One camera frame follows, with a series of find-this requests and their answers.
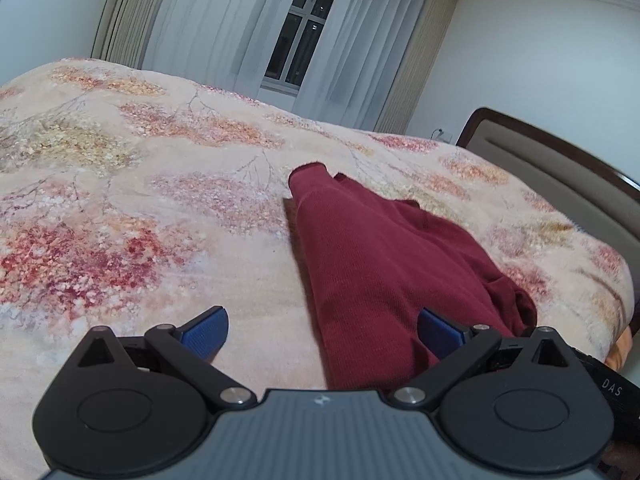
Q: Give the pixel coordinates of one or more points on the white wall socket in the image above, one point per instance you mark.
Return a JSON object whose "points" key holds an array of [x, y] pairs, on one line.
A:
{"points": [[443, 135]]}

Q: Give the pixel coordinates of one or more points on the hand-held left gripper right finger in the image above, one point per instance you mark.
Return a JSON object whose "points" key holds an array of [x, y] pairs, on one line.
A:
{"points": [[437, 332]]}

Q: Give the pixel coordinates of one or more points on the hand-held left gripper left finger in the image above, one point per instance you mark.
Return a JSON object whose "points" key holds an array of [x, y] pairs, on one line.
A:
{"points": [[205, 332]]}

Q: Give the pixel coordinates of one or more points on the white framed window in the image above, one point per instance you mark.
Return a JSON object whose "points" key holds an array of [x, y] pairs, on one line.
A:
{"points": [[300, 35]]}

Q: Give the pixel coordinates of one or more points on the orange bed sheet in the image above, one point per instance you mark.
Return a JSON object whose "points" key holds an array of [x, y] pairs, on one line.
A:
{"points": [[620, 347]]}

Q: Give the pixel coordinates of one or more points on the floral peach blanket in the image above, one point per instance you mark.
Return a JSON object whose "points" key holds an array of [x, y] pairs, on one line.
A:
{"points": [[150, 220]]}

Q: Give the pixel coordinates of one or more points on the brown padded headboard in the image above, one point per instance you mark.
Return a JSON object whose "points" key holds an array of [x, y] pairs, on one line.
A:
{"points": [[550, 175]]}

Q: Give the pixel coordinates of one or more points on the dark red sweater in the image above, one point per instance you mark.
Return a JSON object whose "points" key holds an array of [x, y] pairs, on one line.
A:
{"points": [[370, 260]]}

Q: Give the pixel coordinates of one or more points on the person's right forearm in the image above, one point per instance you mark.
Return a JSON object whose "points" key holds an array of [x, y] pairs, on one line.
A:
{"points": [[622, 462]]}

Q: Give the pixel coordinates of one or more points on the beige drape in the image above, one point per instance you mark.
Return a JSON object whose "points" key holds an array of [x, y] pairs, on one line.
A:
{"points": [[132, 10], [420, 60]]}

